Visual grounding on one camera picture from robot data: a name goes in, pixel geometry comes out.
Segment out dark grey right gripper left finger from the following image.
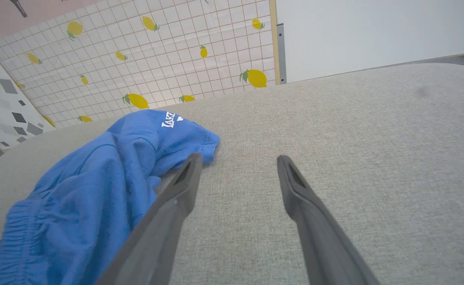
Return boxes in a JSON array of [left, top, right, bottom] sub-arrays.
[[95, 153, 203, 285]]

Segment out grey fabric sofa cushion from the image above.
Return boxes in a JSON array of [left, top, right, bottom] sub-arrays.
[[0, 63, 464, 285]]

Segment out grey metal bracket strip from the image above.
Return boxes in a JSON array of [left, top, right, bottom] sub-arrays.
[[276, 23, 287, 85]]

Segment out blue garment with white trim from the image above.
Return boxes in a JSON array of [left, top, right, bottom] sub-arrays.
[[0, 109, 220, 285]]

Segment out lemon print tile panel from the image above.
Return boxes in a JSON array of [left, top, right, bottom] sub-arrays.
[[0, 0, 281, 128]]

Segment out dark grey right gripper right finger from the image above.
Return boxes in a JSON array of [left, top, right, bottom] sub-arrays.
[[277, 155, 380, 285]]

